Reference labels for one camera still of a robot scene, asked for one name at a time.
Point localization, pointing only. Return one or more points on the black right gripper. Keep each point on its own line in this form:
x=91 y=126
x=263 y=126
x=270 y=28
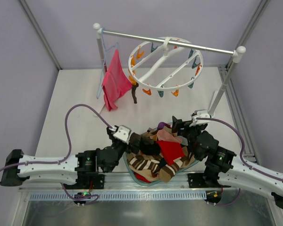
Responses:
x=185 y=125

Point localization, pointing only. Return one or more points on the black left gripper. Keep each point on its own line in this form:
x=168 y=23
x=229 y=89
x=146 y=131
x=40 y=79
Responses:
x=135 y=141

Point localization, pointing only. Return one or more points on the pink sock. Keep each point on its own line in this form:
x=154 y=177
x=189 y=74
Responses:
x=163 y=135

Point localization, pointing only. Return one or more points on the red sock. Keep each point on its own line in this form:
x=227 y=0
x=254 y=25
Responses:
x=171 y=151

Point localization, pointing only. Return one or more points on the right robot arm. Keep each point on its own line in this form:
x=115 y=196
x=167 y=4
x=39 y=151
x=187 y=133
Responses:
x=225 y=167

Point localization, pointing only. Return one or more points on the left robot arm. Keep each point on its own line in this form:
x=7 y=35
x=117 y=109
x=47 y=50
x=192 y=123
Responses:
x=74 y=171

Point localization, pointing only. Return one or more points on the white round sock hanger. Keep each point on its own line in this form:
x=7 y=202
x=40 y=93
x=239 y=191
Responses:
x=141 y=59

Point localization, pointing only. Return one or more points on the teal laundry basket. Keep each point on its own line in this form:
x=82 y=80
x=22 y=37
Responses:
x=158 y=155

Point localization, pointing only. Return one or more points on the brown striped sock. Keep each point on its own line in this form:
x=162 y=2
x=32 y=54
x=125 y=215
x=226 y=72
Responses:
x=167 y=172

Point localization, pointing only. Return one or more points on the pink cloth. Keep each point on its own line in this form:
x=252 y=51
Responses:
x=115 y=83

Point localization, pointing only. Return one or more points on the white clothes rack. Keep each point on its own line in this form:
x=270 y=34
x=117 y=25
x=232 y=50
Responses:
x=170 y=46

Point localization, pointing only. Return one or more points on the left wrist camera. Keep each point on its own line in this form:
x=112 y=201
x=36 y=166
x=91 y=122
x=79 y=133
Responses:
x=123 y=134

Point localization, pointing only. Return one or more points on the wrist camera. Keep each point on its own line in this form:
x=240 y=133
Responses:
x=202 y=115
x=123 y=134

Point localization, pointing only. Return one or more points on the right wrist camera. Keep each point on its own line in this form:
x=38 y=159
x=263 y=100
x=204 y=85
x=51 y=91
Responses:
x=202 y=115

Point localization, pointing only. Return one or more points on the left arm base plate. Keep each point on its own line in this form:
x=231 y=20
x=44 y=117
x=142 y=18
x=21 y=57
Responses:
x=95 y=182

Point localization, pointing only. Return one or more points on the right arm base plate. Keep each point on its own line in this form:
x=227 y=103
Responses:
x=196 y=180

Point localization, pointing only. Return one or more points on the blue wire hanger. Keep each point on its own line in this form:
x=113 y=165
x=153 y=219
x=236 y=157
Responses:
x=103 y=66

